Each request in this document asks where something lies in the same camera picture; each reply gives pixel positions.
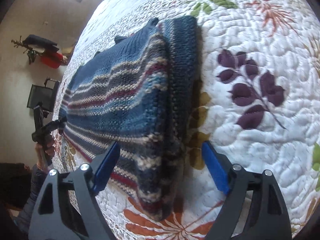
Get person's left hand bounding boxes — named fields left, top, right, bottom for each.
left=35, top=134, right=55, bottom=173

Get striped knit sweater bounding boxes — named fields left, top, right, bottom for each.
left=59, top=15, right=198, bottom=221

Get black folding chair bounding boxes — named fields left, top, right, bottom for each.
left=27, top=77, right=61, bottom=113

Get black item on shelf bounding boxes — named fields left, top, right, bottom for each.
left=22, top=34, right=59, bottom=53

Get person's left forearm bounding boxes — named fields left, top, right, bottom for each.
left=14, top=164, right=47, bottom=238

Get red box on shelf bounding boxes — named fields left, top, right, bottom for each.
left=40, top=51, right=63, bottom=69

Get floral white quilt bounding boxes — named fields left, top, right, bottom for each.
left=55, top=0, right=319, bottom=239

